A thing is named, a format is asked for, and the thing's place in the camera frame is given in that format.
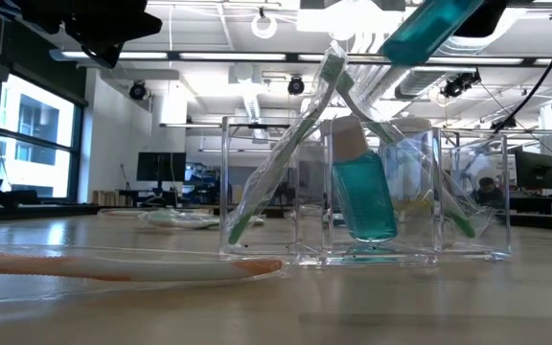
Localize black ceiling spotlight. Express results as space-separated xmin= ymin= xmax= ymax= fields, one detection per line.
xmin=287 ymin=75 xmax=306 ymax=96
xmin=128 ymin=80 xmax=149 ymax=102

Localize clear acrylic organizer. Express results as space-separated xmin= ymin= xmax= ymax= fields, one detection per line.
xmin=218 ymin=113 xmax=513 ymax=267

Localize person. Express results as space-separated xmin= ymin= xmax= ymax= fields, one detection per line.
xmin=470 ymin=175 xmax=506 ymax=207

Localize teal mouthwash bottle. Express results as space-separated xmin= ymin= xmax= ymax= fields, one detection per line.
xmin=381 ymin=0 xmax=486 ymax=67
xmin=329 ymin=113 xmax=401 ymax=243

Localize black aluminium table frame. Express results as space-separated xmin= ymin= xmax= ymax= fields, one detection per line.
xmin=0 ymin=202 xmax=552 ymax=234

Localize black ceiling camera cluster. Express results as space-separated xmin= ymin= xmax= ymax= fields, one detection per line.
xmin=439 ymin=70 xmax=482 ymax=100

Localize silver ventilation duct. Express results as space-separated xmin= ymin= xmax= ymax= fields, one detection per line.
xmin=352 ymin=33 xmax=552 ymax=119

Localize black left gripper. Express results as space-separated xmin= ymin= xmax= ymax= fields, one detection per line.
xmin=16 ymin=0 xmax=164 ymax=69

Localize black long desk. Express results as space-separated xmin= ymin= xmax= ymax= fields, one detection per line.
xmin=489 ymin=195 xmax=552 ymax=217

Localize black hanging cable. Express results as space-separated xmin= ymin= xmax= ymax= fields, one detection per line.
xmin=493 ymin=3 xmax=552 ymax=135

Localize black desktop monitor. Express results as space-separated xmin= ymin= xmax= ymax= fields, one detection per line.
xmin=135 ymin=151 xmax=188 ymax=193

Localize white ring ceiling fixture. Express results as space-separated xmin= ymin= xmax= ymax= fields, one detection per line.
xmin=250 ymin=11 xmax=279 ymax=40

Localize linear ceiling light rail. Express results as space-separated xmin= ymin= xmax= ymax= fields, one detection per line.
xmin=48 ymin=47 xmax=552 ymax=68

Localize black monitor on arm mount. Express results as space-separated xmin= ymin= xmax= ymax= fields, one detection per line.
xmin=514 ymin=149 xmax=552 ymax=205

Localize orange toothbrush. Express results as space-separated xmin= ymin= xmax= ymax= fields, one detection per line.
xmin=0 ymin=241 xmax=288 ymax=289
xmin=97 ymin=206 xmax=172 ymax=217

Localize green toothbrush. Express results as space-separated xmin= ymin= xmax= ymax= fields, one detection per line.
xmin=137 ymin=207 xmax=266 ymax=230
xmin=226 ymin=39 xmax=350 ymax=246
xmin=334 ymin=70 xmax=479 ymax=241

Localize large dark-framed window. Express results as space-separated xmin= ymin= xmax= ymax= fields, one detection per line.
xmin=0 ymin=71 xmax=88 ymax=202

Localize stack of wooden boards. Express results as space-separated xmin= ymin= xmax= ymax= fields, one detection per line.
xmin=91 ymin=189 xmax=134 ymax=207

